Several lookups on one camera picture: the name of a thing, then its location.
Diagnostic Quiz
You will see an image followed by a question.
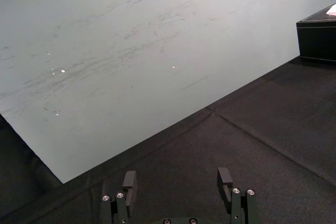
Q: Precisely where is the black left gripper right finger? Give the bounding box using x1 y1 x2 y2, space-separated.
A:
217 167 257 224

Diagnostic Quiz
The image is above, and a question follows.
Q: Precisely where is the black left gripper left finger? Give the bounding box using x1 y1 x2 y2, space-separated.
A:
101 170 138 224

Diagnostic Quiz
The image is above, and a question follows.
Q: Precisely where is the black table cloth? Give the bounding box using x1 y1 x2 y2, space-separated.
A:
0 55 336 224

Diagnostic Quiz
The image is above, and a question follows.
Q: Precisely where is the black stitched tissue box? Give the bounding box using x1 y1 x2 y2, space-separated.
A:
296 3 336 66

